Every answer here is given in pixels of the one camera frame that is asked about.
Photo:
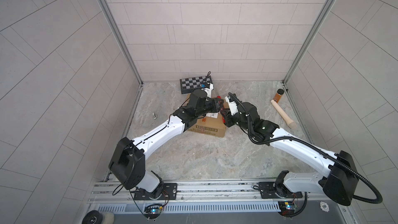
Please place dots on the brown cardboard express box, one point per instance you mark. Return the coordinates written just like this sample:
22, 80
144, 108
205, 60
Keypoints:
211, 124

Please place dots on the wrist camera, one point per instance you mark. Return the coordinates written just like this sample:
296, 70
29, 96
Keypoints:
207, 87
232, 105

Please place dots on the wooden rolling pin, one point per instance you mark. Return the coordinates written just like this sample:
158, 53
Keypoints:
289, 121

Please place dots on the left green circuit board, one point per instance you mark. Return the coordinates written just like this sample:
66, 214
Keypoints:
154, 209

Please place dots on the green circuit board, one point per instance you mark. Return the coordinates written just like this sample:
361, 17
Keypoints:
154, 209
286, 208

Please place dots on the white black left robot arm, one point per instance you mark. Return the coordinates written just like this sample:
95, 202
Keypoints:
128, 162

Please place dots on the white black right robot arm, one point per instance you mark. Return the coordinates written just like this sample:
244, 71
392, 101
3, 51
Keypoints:
329, 179

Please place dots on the brown spice jar black lid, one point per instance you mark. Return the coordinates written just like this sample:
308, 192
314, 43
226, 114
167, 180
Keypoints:
278, 95

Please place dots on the white round sticker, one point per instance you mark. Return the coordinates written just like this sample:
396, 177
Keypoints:
324, 207

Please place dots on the black white chessboard case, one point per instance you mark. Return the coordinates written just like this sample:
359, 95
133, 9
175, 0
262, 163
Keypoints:
187, 85

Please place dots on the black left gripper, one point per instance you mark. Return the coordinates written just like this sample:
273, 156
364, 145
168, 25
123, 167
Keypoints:
213, 104

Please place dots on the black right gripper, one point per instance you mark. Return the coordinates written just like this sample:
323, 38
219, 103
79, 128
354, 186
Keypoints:
229, 116

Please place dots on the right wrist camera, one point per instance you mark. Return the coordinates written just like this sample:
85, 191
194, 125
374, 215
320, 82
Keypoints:
232, 105

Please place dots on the right green circuit board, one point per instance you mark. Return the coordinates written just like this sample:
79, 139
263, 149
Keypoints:
286, 208

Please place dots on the aluminium mounting rail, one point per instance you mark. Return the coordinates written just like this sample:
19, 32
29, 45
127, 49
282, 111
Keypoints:
189, 191

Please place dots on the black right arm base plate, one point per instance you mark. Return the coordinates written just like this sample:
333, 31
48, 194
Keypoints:
272, 190

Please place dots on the black wheel roller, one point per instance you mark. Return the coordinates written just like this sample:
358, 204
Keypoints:
93, 217

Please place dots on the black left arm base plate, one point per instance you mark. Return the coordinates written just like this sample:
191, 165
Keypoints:
165, 191

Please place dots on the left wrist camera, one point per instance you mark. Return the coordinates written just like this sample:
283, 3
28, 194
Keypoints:
207, 87

